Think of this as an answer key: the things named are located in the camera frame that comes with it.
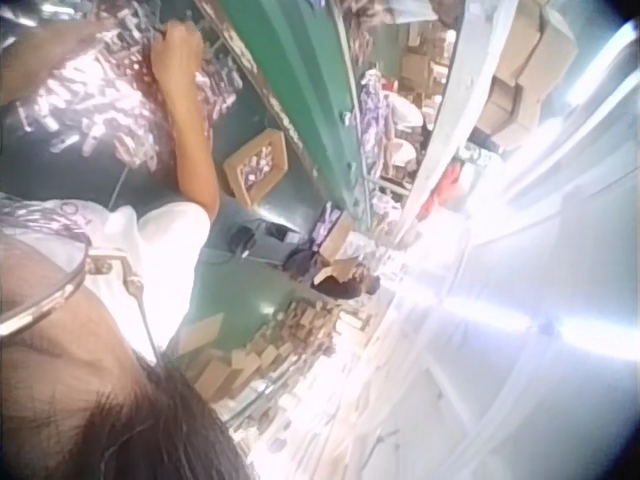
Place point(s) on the person's right fingers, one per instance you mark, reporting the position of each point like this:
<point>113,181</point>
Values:
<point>187,36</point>

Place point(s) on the heap of pink white packets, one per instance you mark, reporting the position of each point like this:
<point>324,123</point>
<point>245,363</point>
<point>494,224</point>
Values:
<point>105,110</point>

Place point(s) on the heap of cardboard boxes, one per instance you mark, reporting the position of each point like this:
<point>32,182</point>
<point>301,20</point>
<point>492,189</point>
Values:
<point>280,340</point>

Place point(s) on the open carton with packets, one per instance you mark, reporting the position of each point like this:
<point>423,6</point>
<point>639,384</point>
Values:
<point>332,230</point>

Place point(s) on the hanging purple white packets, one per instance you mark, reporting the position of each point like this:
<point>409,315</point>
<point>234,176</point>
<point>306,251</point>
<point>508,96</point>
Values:
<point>372,112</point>

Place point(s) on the shelf with cardboard cartons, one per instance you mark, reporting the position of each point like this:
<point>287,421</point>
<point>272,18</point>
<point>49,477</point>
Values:
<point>530,70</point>

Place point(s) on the red object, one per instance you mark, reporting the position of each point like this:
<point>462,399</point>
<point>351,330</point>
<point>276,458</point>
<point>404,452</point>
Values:
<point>442,190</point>

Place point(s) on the green metal table frame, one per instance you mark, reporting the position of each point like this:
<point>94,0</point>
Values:
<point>305,85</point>

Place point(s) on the person's right hand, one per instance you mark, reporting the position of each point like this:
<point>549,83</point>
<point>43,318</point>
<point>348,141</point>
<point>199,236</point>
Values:
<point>175,57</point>

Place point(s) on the wooden box with packets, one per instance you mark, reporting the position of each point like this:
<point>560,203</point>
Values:
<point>256,165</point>

